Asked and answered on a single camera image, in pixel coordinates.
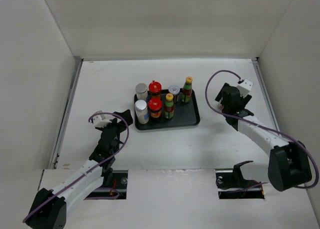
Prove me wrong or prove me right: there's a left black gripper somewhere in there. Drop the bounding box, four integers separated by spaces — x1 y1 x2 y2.
97 109 132 140

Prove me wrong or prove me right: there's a small white lid jar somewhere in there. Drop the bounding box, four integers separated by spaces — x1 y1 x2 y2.
168 84 180 104
217 103 224 111

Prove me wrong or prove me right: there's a white bead jar silver lid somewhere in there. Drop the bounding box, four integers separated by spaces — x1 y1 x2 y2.
135 83 148 101

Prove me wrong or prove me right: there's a red lid sauce jar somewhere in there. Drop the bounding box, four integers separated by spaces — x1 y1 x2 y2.
148 80 162 99
147 98 163 122

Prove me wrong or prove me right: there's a yellow cap sauce bottle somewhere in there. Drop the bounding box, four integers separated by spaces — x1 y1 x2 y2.
164 93 175 120
181 76 193 104

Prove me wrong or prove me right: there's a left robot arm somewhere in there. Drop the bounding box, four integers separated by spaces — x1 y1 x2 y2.
22 109 133 229

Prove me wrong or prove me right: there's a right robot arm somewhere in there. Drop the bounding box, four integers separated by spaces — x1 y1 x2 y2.
215 80 312 192

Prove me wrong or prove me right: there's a black plastic tray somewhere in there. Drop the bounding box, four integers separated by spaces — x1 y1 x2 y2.
134 90 201 131

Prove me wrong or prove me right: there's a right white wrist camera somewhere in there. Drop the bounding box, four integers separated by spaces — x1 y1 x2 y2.
236 79 254 98

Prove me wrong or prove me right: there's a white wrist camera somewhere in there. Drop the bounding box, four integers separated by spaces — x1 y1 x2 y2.
88 110 110 129
236 79 254 98

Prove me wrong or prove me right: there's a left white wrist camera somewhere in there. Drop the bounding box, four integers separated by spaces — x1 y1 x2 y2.
88 110 110 129

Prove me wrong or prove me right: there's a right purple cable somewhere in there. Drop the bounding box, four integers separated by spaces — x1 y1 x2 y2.
204 69 320 189

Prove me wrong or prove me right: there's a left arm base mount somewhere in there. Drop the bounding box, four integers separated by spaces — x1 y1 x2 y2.
85 170 129 200

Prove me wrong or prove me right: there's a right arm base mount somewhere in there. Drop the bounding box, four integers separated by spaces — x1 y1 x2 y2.
215 160 265 200

